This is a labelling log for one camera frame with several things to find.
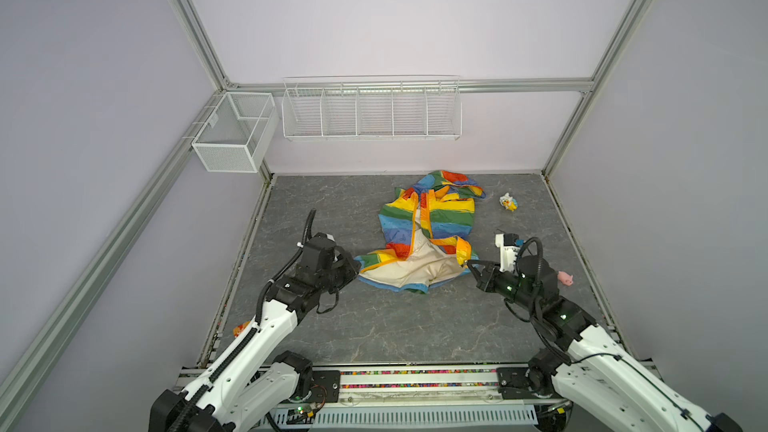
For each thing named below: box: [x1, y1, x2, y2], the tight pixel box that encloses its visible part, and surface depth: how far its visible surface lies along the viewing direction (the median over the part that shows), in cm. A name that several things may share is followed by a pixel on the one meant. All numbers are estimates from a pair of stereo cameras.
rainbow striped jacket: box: [355, 170, 486, 294], surface depth 98 cm
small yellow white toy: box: [499, 192, 518, 211], surface depth 110 cm
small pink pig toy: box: [557, 271, 573, 286], surface depth 92 cm
